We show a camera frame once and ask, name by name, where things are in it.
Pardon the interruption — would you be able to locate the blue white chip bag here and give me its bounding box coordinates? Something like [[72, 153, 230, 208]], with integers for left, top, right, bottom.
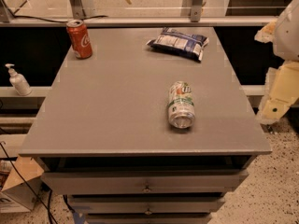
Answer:
[[147, 27, 209, 62]]

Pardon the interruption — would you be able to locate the bottom grey drawer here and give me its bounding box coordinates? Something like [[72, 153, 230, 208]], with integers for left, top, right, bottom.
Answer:
[[86, 214, 211, 224]]

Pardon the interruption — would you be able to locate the silver green 7up can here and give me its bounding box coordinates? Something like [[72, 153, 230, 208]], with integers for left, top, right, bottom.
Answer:
[[167, 81, 195, 129]]

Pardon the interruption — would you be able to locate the grey drawer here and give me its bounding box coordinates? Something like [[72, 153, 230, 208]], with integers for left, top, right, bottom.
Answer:
[[86, 214, 211, 224], [41, 170, 249, 195], [68, 195, 224, 215]]

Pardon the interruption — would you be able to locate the white pump sanitizer bottle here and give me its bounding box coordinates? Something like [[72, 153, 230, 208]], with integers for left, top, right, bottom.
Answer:
[[6, 63, 32, 96]]

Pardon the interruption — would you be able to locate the grey drawer cabinet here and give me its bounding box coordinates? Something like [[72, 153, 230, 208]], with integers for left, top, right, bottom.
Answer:
[[18, 26, 273, 224]]

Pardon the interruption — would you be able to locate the grey metal rail frame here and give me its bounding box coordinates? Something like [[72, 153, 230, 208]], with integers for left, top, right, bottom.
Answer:
[[1, 0, 278, 27]]

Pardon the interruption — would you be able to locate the middle grey drawer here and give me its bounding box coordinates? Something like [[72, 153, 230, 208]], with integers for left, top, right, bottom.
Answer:
[[68, 195, 224, 215]]

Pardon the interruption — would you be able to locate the black floor cable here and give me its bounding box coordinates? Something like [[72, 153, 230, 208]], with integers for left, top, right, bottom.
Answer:
[[0, 140, 59, 224]]

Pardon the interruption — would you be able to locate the open cardboard box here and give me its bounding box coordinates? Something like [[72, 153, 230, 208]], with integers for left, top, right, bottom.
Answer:
[[0, 157, 43, 213]]

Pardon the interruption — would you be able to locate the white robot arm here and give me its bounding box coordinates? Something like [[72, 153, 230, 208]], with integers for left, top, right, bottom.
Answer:
[[254, 0, 299, 125]]

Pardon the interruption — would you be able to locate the red coca-cola can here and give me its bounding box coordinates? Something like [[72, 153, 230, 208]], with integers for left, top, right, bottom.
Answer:
[[66, 20, 93, 59]]

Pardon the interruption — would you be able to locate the top grey drawer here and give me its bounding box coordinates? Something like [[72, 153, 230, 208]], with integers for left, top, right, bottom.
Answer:
[[41, 170, 249, 195]]

